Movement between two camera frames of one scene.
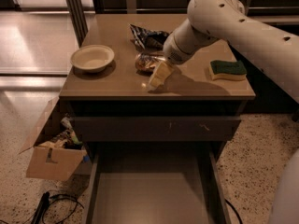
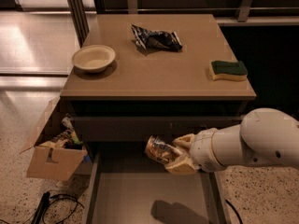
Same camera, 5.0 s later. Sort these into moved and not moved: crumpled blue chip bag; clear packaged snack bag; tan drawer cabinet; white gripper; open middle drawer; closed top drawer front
Moved: clear packaged snack bag; white gripper
Not moved: tan drawer cabinet; closed top drawer front; open middle drawer; crumpled blue chip bag
